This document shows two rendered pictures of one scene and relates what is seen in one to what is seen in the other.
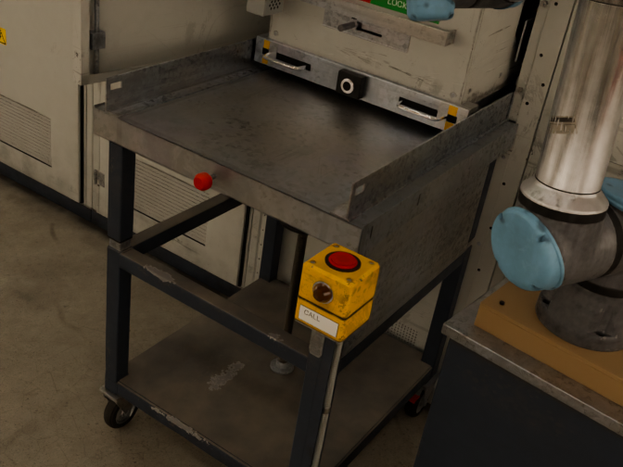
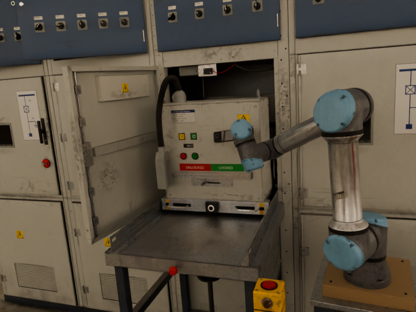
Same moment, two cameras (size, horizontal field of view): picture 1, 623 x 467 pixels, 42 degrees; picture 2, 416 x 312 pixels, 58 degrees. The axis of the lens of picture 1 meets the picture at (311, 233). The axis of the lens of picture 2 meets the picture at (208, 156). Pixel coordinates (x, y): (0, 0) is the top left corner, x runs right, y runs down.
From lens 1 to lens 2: 0.27 m
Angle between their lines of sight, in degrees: 21
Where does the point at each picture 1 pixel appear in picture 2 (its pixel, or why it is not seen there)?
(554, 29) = (286, 160)
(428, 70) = (245, 191)
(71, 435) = not seen: outside the picture
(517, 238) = (338, 249)
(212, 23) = (138, 199)
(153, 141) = (140, 259)
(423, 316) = not seen: hidden behind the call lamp
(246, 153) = (186, 251)
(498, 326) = (334, 293)
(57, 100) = (56, 257)
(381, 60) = (222, 193)
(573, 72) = (337, 173)
